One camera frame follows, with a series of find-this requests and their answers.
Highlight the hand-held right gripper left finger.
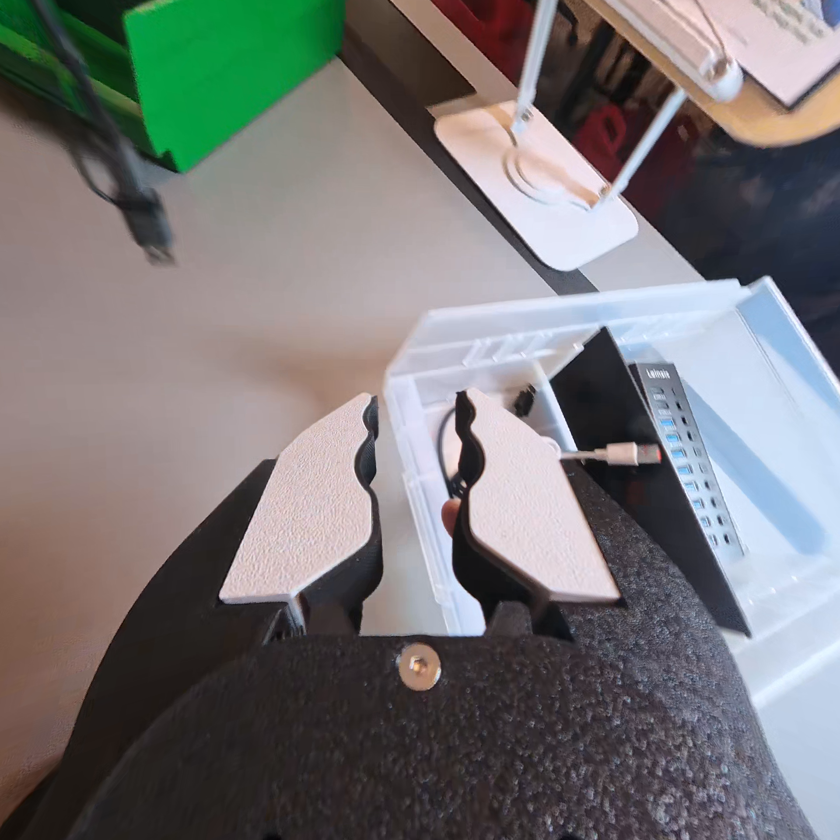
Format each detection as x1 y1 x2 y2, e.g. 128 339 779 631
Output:
218 392 384 636

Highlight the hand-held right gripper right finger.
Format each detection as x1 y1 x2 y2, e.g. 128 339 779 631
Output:
451 387 623 643

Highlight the black usb hub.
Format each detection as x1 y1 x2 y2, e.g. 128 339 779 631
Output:
550 326 752 637

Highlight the black usb cable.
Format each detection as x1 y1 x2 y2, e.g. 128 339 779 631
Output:
29 0 179 269

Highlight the clear plastic box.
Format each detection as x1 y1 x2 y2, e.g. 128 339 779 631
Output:
382 276 840 716

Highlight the white desk lamp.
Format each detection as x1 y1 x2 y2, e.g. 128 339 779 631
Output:
433 0 746 271

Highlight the green plastic box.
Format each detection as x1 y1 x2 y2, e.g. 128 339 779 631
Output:
0 0 347 175

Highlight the round wooden table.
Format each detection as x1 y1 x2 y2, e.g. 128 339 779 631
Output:
584 0 840 148

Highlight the open book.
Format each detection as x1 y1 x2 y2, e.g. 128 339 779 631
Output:
604 0 840 109

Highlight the white cable with red plug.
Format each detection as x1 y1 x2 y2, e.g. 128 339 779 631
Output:
558 443 662 468

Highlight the thin black cable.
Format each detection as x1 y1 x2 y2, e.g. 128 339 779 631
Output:
436 407 470 500

